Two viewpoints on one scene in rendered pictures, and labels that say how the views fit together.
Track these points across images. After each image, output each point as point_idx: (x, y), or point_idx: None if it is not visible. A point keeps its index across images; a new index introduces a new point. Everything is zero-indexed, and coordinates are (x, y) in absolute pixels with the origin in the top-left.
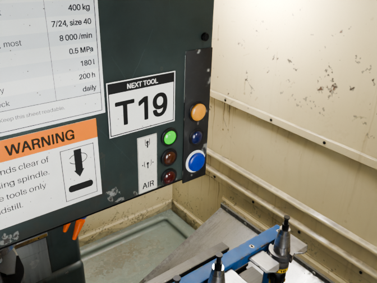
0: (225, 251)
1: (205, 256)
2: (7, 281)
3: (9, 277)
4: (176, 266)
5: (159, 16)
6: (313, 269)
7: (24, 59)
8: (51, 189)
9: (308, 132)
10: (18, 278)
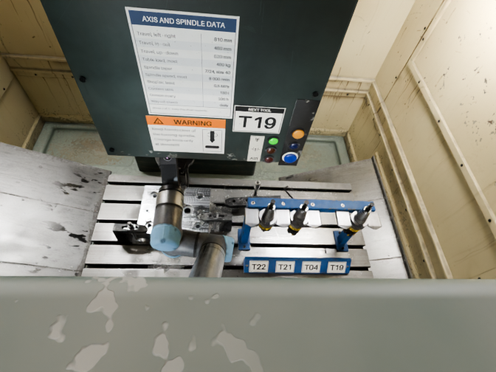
0: (348, 190)
1: (331, 187)
2: (183, 161)
3: (185, 159)
4: (308, 181)
5: (280, 76)
6: (398, 237)
7: (187, 85)
8: (195, 143)
9: (456, 150)
10: (189, 161)
